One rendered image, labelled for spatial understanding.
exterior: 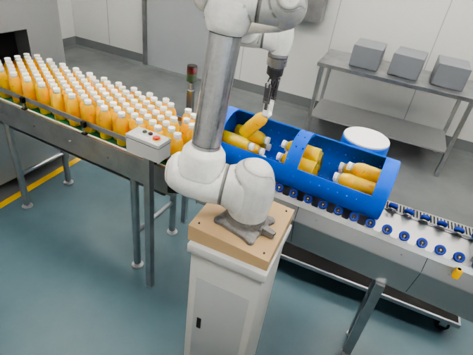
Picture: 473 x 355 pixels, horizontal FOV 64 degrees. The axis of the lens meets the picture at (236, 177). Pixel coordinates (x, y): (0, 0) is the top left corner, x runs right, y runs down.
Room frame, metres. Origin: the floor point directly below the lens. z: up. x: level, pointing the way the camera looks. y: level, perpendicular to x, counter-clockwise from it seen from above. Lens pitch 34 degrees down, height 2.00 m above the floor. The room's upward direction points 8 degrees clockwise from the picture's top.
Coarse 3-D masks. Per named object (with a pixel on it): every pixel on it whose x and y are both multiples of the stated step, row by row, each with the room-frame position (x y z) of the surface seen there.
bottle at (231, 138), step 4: (224, 132) 1.70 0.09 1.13; (228, 132) 1.70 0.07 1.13; (232, 132) 1.70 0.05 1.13; (224, 136) 1.68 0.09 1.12; (228, 136) 1.68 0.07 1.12; (232, 136) 1.67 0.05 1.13; (236, 136) 1.68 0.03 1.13; (240, 136) 1.68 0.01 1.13; (224, 140) 1.67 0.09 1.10; (228, 140) 1.67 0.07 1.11; (232, 140) 1.66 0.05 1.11; (236, 140) 1.65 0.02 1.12; (240, 140) 1.65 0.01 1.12; (244, 140) 1.65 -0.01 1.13; (248, 140) 1.67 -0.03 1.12; (232, 144) 1.66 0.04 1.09; (236, 144) 1.64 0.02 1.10; (240, 144) 1.64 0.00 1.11; (244, 144) 1.64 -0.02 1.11; (248, 144) 1.64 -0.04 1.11; (244, 148) 1.64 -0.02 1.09
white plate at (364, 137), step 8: (352, 128) 2.19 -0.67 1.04; (360, 128) 2.20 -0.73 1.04; (368, 128) 2.22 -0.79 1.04; (344, 136) 2.08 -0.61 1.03; (352, 136) 2.07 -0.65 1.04; (360, 136) 2.09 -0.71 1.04; (368, 136) 2.11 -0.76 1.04; (376, 136) 2.12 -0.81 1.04; (384, 136) 2.14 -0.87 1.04; (360, 144) 1.98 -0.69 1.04; (368, 144) 1.99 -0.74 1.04; (376, 144) 2.01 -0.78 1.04; (384, 144) 2.02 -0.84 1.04
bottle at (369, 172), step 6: (354, 168) 1.48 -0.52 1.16; (360, 168) 1.47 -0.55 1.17; (366, 168) 1.47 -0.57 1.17; (372, 168) 1.47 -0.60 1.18; (378, 168) 1.47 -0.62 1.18; (354, 174) 1.48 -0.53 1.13; (360, 174) 1.46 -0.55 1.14; (366, 174) 1.45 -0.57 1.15; (372, 174) 1.44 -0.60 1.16; (378, 174) 1.44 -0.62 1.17; (372, 180) 1.44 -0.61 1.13
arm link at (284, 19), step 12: (264, 0) 1.11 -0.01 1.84; (276, 0) 1.08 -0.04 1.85; (288, 0) 1.08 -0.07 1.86; (300, 0) 1.09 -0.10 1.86; (264, 12) 1.11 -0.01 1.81; (276, 12) 1.09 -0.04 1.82; (288, 12) 1.08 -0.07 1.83; (300, 12) 1.11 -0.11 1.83; (264, 24) 1.15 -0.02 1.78; (276, 24) 1.14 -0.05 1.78; (288, 24) 1.13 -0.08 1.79
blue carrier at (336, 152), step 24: (240, 120) 1.88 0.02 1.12; (312, 144) 1.72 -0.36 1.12; (336, 144) 1.65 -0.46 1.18; (288, 168) 1.48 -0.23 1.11; (336, 168) 1.66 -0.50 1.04; (384, 168) 1.40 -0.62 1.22; (312, 192) 1.45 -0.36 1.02; (336, 192) 1.39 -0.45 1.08; (360, 192) 1.35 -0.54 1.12; (384, 192) 1.33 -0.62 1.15
